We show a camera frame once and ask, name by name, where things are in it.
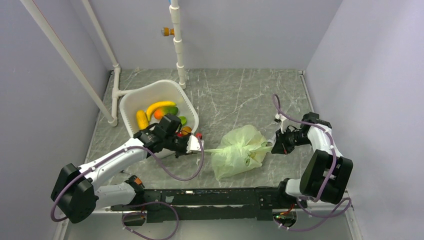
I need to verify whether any silver open-end wrench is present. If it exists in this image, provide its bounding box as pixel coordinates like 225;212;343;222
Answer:
266;139;275;147

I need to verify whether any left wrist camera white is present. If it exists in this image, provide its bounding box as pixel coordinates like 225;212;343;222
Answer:
186;133;204;154

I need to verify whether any orange green fake mango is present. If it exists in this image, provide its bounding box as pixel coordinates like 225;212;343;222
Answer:
153;106;179;121

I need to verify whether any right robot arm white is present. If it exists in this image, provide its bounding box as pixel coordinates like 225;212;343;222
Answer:
271;112;353;208

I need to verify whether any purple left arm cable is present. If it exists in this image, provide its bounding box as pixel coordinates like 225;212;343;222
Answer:
50;139;205;240

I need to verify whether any white diagonal pvc pipe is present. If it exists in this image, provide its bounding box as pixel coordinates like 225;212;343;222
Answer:
20;0;118;127

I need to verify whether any green fake star fruit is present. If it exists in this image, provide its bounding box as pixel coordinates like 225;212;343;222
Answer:
179;116;187;126

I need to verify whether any white vertical pvc pipe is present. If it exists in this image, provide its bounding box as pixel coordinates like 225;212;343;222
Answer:
169;0;187;90

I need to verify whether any orange pipe valve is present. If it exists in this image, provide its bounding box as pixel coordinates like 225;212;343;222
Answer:
161;27;175;37

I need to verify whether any yellow fake corn cob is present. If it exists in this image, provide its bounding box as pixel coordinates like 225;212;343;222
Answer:
135;110;150;130

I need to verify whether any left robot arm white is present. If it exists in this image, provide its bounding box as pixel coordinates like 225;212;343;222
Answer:
50;114;204;223

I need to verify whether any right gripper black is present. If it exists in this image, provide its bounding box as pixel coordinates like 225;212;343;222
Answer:
272;126;312;155

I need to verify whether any thin white diagonal pipe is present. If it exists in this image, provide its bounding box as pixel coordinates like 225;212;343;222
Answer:
81;0;132;127

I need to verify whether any small orange fake fruit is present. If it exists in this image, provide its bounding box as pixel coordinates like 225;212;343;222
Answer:
181;126;192;136

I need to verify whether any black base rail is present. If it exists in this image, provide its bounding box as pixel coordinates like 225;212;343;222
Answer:
111;186;298;223

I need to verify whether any light green plastic bag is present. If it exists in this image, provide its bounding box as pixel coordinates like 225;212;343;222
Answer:
205;124;272;181

